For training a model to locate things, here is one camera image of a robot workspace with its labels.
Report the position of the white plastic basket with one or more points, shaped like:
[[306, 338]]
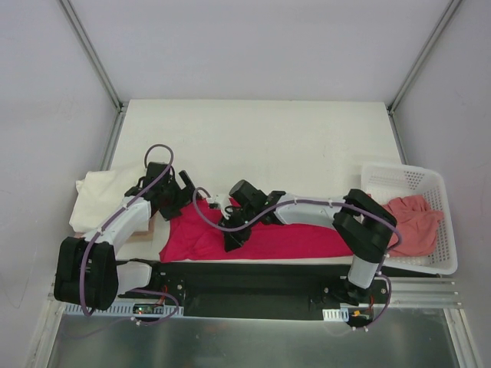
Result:
[[387, 181]]

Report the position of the left white cable duct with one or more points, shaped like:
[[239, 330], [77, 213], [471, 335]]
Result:
[[141, 310]]

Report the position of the salmon pink t-shirt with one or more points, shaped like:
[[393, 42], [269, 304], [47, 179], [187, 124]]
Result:
[[418, 224]]

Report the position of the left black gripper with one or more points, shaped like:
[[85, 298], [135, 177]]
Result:
[[175, 195]]

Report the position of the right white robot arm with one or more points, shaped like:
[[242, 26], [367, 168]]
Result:
[[364, 225]]

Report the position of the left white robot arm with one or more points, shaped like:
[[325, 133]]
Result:
[[87, 272]]

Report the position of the right aluminium frame post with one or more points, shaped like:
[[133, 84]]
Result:
[[446, 17]]

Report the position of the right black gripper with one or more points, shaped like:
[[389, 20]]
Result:
[[235, 228]]

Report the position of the left aluminium frame post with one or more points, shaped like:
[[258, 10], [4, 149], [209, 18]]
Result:
[[87, 46]]

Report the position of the white cable duct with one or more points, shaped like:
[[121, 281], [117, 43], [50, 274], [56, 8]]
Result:
[[336, 315], [141, 310]]

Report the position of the aluminium frame post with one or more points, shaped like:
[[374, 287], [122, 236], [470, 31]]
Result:
[[87, 46], [446, 17]]

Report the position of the right white cable duct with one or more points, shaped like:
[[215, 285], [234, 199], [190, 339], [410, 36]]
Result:
[[336, 315]]

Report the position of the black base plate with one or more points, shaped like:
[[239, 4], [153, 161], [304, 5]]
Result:
[[257, 291]]

